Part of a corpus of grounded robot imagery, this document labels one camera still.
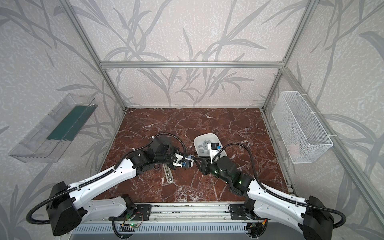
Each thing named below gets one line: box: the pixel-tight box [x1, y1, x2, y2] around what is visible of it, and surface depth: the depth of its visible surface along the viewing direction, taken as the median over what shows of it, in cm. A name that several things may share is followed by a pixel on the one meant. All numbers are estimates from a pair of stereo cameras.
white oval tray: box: [193, 133, 227, 164], surface depth 98 cm
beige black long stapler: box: [162, 164, 174, 184], surface depth 86 cm
